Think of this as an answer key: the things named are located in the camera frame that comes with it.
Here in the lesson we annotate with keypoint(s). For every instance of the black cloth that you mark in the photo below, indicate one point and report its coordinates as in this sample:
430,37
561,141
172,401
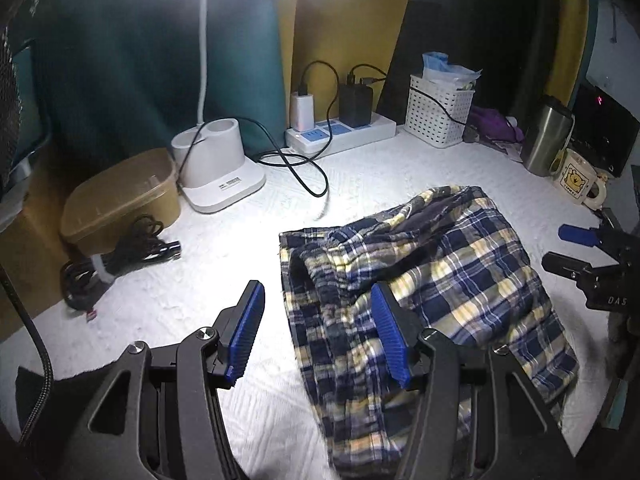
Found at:
35,390

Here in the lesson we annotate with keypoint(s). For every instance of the purple cloth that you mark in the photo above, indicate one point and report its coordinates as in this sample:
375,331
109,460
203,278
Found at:
492,122

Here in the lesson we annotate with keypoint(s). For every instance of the teal curtain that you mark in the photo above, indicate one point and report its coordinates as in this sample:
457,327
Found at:
140,50

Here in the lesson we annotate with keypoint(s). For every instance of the white power strip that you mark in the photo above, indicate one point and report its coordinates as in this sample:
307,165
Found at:
340,135

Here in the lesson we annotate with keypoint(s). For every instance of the white textured table cover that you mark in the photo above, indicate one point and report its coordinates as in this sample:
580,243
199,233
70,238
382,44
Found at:
225,245

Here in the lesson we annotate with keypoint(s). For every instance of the white charger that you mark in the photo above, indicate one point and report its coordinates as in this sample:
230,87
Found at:
303,111

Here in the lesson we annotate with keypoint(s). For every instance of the white desk lamp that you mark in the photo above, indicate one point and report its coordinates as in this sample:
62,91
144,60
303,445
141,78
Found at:
220,175

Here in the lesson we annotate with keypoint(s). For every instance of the yellow curtain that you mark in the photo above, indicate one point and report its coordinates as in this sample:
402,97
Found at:
345,10
572,25

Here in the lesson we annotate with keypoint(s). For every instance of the white bear print mug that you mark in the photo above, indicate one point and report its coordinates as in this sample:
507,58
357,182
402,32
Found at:
575,180

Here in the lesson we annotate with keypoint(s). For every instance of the brown plastic lidded container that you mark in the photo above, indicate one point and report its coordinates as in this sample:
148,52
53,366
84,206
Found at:
120,195

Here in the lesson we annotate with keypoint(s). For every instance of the white perforated basket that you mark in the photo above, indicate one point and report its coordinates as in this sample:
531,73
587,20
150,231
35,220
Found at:
437,112

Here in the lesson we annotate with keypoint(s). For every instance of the black charger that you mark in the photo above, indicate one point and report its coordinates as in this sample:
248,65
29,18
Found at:
356,105

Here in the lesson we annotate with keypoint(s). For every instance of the black box with red light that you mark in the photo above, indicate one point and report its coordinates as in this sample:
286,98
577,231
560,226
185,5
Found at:
607,135

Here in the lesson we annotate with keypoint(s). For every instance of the stainless steel tumbler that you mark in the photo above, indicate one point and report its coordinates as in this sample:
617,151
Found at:
547,135

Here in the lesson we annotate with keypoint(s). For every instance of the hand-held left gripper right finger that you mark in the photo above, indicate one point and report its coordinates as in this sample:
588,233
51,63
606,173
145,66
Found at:
390,340

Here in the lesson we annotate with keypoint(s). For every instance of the plaid pants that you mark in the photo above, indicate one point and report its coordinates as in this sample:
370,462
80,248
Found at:
450,290

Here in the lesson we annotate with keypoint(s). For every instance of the cardboard box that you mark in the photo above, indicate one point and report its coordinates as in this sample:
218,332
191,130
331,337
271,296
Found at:
30,250

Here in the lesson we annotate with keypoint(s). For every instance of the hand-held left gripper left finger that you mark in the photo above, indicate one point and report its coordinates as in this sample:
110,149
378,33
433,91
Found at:
245,332

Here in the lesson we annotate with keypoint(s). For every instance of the blue plastic bag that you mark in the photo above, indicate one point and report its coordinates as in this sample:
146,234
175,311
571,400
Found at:
445,67

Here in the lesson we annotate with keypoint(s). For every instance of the white paper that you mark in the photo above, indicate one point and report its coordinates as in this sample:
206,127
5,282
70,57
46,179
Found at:
507,150

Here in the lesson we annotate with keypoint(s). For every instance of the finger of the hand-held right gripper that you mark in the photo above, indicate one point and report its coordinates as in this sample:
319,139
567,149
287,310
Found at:
575,234
565,265

